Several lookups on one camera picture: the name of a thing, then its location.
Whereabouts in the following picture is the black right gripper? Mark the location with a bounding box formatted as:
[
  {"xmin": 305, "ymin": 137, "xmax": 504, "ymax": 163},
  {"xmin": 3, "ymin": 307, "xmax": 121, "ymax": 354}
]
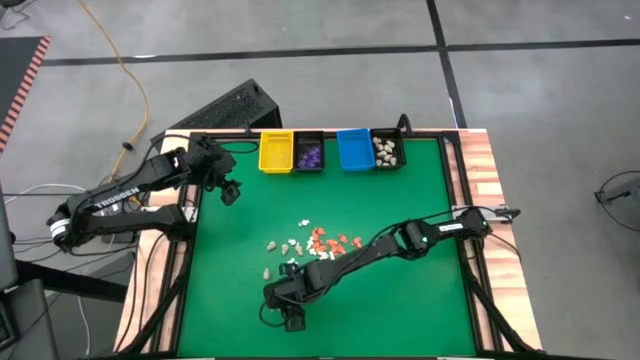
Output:
[{"xmin": 263, "ymin": 277, "xmax": 311, "ymax": 332}]

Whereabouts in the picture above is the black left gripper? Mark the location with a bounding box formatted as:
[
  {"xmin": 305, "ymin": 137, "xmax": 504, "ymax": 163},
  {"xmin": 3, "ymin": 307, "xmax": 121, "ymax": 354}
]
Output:
[{"xmin": 192, "ymin": 138, "xmax": 243, "ymax": 206}]

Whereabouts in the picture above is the yellow plastic basket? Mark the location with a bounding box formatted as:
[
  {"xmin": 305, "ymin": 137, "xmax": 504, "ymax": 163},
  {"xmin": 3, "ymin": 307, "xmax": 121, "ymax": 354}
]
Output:
[{"xmin": 258, "ymin": 130, "xmax": 296, "ymax": 175}]

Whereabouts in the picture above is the black plastic basket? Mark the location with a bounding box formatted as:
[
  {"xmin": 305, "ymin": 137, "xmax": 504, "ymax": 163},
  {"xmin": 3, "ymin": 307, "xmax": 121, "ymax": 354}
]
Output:
[
  {"xmin": 292, "ymin": 130, "xmax": 327, "ymax": 174},
  {"xmin": 369, "ymin": 127, "xmax": 408, "ymax": 172}
]

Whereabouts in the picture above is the blue plastic basket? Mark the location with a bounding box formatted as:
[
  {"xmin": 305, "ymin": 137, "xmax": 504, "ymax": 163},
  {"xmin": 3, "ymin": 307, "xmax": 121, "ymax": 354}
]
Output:
[{"xmin": 335, "ymin": 128, "xmax": 377, "ymax": 173}]

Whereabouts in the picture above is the green table mat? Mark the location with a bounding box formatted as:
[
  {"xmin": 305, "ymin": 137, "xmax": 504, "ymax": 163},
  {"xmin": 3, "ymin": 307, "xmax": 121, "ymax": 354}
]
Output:
[{"xmin": 177, "ymin": 137, "xmax": 477, "ymax": 357}]

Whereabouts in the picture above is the black floor beam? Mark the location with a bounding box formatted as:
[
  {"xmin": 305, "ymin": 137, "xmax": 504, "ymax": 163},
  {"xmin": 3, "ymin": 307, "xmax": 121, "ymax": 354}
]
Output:
[{"xmin": 14, "ymin": 259, "xmax": 129, "ymax": 304}]

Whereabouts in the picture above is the wooden table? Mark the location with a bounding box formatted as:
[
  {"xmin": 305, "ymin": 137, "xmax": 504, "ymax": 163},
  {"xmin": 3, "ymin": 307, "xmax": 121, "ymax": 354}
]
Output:
[{"xmin": 113, "ymin": 127, "xmax": 544, "ymax": 354}]

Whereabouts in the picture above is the grey cabinet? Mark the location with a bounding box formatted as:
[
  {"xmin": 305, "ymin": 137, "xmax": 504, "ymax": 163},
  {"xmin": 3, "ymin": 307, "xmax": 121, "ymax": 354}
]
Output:
[{"xmin": 0, "ymin": 184, "xmax": 19, "ymax": 292}]

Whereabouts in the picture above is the black orange-striped floor mat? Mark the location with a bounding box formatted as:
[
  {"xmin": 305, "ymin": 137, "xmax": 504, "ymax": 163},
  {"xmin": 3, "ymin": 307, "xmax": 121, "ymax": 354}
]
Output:
[{"xmin": 0, "ymin": 35, "xmax": 53, "ymax": 154}]

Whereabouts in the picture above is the grey stand foot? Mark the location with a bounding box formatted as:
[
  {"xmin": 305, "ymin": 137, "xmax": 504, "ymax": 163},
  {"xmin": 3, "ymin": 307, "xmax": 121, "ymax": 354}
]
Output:
[{"xmin": 594, "ymin": 174, "xmax": 640, "ymax": 204}]

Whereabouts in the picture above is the yellow cable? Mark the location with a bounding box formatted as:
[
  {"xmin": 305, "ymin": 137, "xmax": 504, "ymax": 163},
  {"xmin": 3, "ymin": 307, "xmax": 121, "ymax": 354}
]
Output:
[{"xmin": 79, "ymin": 0, "xmax": 151, "ymax": 194}]

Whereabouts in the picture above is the white floor cable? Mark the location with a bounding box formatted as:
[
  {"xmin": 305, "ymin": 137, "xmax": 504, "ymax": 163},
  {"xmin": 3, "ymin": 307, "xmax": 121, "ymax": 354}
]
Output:
[{"xmin": 4, "ymin": 182, "xmax": 92, "ymax": 206}]

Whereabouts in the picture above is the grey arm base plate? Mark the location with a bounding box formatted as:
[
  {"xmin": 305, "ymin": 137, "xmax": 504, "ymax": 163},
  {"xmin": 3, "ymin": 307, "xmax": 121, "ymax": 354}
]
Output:
[{"xmin": 451, "ymin": 203, "xmax": 522, "ymax": 222}]

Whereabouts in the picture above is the black floor cable loop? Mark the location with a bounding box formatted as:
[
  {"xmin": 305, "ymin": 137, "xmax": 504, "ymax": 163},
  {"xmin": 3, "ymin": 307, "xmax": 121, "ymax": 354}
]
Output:
[{"xmin": 593, "ymin": 169, "xmax": 640, "ymax": 257}]

